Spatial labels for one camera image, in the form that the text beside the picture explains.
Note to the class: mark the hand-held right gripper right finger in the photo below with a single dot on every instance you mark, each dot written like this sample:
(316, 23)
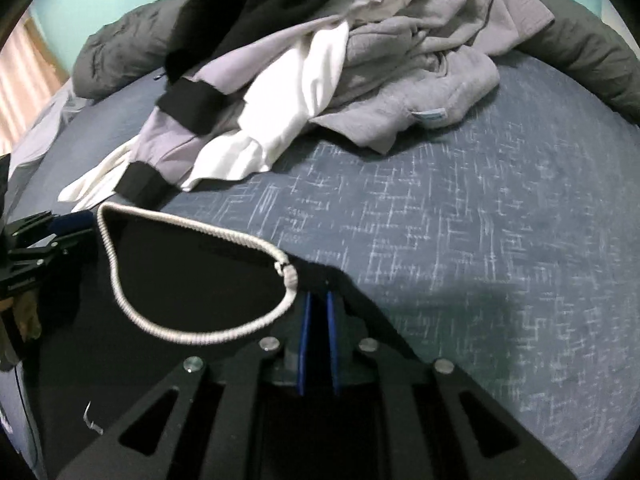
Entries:
(332, 350)

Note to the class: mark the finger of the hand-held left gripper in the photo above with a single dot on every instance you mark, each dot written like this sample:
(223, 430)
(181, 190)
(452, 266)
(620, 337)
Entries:
(50, 252)
(70, 224)

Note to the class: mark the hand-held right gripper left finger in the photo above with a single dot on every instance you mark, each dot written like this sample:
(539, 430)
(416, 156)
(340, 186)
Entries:
(303, 350)

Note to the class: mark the black t-shirt white trim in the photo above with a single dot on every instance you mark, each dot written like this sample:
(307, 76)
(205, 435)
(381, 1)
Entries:
(200, 270)

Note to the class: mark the person's left hand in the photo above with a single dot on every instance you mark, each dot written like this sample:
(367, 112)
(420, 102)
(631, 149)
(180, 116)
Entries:
(25, 317)

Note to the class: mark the light grey blanket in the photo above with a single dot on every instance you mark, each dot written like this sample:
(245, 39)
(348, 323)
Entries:
(45, 130)

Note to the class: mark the pink curtain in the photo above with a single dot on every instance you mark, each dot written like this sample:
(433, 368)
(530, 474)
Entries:
(25, 80)

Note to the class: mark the blue patterned bed sheet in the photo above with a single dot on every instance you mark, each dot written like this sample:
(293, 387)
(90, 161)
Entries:
(475, 270)

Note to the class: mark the white long-sleeve garment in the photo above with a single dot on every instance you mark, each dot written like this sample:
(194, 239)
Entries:
(295, 100)

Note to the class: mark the dark grey duvet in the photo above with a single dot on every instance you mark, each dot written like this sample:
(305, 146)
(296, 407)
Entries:
(590, 55)

